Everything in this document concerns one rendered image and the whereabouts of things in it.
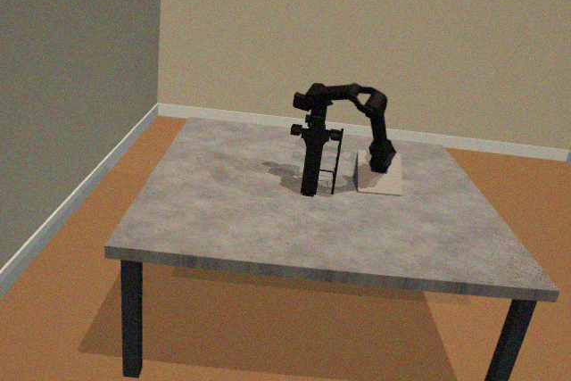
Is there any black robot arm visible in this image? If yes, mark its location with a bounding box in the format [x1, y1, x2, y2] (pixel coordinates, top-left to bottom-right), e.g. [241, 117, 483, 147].
[293, 83, 396, 174]

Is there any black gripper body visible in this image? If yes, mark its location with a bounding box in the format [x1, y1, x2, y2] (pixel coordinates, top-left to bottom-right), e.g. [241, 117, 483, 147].
[291, 114, 340, 141]

